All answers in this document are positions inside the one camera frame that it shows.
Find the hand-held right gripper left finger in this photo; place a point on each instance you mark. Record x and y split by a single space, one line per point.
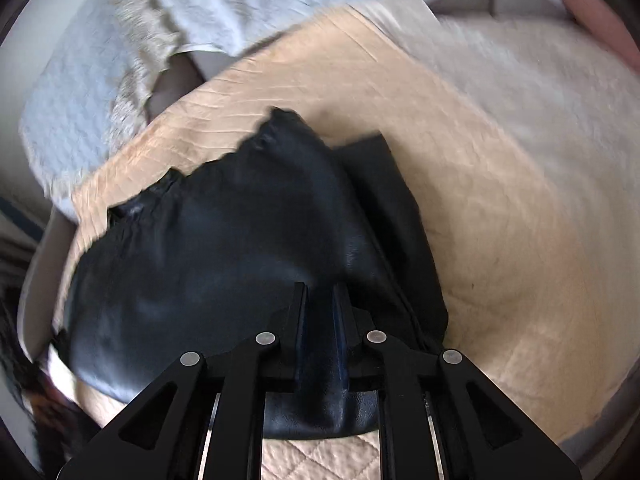
295 320

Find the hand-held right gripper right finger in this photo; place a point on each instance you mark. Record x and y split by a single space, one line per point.
342 320

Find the black leather jacket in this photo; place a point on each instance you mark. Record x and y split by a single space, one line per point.
225 260

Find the beige quilted mat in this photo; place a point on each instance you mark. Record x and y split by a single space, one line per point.
475 210

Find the pink cushion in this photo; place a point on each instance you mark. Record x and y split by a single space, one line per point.
595 10

